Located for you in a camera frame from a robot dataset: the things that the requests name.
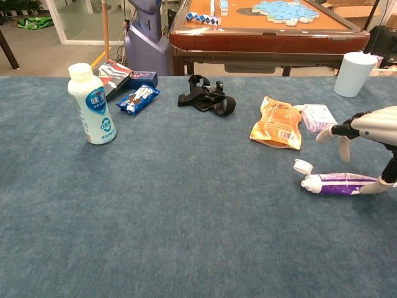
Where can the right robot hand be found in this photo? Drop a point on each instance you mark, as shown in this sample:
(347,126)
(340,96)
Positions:
(378,124)

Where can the purple toothpaste tube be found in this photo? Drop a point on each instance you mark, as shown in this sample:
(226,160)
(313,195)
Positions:
(335,184)

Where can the white box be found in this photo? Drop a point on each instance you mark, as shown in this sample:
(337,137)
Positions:
(319,119)

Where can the light blue cup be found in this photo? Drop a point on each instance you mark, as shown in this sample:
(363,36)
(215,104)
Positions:
(353,76)

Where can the orange spout pouch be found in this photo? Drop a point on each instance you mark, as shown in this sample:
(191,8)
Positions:
(277,124)

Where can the black tripod stand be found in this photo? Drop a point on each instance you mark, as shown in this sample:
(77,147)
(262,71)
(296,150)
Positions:
(371,14)

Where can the cardboard box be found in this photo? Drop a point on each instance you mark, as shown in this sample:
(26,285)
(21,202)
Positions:
(350,10)

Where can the brown mahjong table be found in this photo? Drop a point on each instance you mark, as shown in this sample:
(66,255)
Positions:
(263,42)

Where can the blue mahjong tile pile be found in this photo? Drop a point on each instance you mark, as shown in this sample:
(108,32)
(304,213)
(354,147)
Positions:
(285,10)

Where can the stacked blue mahjong tiles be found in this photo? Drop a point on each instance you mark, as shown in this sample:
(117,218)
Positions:
(224,7)

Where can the blue white snake puzzle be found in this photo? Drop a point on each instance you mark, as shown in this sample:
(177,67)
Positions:
(203,18)

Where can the blue felt table mat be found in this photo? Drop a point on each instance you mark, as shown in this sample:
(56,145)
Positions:
(186,201)

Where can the dark blue box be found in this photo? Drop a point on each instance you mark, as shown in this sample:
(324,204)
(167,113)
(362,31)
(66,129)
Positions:
(144,80)

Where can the blue cookie packet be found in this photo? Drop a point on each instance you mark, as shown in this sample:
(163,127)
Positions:
(138,99)

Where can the red black card box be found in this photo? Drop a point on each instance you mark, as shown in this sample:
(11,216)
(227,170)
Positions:
(113,76)

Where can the white bottle blue label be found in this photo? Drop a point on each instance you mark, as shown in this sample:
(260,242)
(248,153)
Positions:
(94,108)

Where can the wooden pole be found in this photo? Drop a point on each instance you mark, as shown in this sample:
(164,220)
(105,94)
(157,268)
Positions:
(105,31)

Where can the green bag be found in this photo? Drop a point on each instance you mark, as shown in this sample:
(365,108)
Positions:
(34,23)

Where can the dark wooden table leg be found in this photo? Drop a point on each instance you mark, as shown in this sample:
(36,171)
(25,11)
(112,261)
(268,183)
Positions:
(9,51)

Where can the green potted plants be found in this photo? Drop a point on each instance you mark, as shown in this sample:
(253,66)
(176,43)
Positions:
(18,6)

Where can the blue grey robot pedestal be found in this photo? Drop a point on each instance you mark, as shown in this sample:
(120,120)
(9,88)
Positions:
(145,40)

